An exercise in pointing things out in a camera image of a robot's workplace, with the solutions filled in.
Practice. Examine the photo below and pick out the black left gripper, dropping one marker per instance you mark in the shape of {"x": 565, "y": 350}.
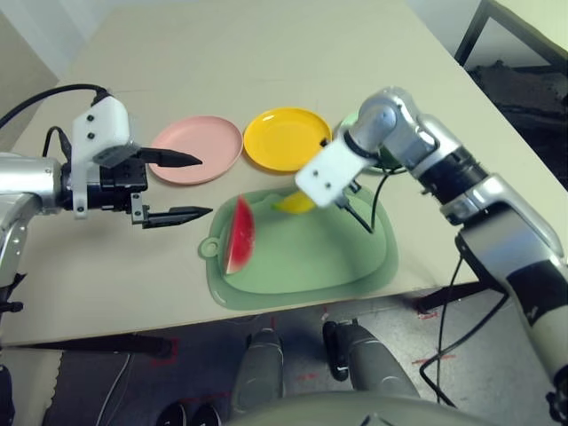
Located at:
{"x": 120, "y": 186}

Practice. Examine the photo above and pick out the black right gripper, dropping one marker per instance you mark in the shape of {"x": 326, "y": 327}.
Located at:
{"x": 325, "y": 143}

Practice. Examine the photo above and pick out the yellow banana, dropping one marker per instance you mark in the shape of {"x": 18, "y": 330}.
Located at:
{"x": 293, "y": 205}

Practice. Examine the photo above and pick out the red watermelon slice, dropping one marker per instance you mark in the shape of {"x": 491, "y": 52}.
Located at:
{"x": 242, "y": 239}

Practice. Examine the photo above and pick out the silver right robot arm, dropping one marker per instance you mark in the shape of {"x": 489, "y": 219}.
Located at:
{"x": 488, "y": 208}

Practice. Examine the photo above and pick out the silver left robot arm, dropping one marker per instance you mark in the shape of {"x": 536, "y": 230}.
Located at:
{"x": 26, "y": 177}

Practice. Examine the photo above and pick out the light green plate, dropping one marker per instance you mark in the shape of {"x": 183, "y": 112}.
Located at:
{"x": 348, "y": 122}

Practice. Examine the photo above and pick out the yellow plate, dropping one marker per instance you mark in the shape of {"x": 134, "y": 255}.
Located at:
{"x": 284, "y": 137}

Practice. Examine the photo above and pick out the pink plate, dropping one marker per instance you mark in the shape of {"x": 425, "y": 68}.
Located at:
{"x": 208, "y": 137}

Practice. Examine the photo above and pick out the green cutting board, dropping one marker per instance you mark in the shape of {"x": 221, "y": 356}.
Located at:
{"x": 310, "y": 266}

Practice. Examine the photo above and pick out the black table foot bar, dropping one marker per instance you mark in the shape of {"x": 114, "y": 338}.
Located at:
{"x": 111, "y": 345}
{"x": 452, "y": 296}

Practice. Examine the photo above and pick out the black floor mat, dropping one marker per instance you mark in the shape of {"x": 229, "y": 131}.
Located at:
{"x": 519, "y": 89}

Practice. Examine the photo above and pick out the grey robot left leg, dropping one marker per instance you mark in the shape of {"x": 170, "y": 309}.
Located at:
{"x": 259, "y": 373}

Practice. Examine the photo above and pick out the grey robot leg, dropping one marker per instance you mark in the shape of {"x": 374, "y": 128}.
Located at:
{"x": 377, "y": 368}
{"x": 259, "y": 373}

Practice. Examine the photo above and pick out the black shoe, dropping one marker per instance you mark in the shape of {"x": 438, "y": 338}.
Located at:
{"x": 175, "y": 413}
{"x": 206, "y": 415}

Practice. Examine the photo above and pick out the grey robot right leg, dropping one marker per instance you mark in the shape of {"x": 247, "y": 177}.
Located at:
{"x": 377, "y": 368}

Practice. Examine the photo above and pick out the beige side table black legs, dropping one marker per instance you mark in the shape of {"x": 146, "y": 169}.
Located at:
{"x": 532, "y": 22}

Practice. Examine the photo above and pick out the grey robot torso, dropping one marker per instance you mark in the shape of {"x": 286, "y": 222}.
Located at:
{"x": 355, "y": 412}

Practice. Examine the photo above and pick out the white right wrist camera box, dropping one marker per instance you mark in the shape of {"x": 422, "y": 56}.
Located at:
{"x": 330, "y": 171}

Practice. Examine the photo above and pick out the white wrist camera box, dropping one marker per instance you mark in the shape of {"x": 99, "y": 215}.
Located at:
{"x": 104, "y": 124}
{"x": 330, "y": 171}

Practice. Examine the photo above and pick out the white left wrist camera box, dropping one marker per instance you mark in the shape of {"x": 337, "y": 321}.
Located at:
{"x": 104, "y": 124}

